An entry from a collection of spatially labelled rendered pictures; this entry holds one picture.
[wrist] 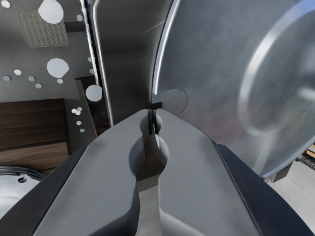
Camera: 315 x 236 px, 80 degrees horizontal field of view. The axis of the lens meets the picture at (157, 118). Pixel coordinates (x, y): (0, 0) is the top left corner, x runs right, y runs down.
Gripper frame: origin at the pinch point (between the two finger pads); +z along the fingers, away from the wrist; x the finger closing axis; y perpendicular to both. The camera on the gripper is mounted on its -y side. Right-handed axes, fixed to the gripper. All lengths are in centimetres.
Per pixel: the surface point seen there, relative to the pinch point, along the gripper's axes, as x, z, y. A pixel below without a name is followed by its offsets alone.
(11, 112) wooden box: -56, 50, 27
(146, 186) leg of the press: -3.5, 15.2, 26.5
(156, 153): -0.1, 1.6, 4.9
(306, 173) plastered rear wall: 109, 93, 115
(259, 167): 12.8, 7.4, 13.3
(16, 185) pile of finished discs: -43, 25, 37
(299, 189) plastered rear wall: 109, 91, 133
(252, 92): 8.1, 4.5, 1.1
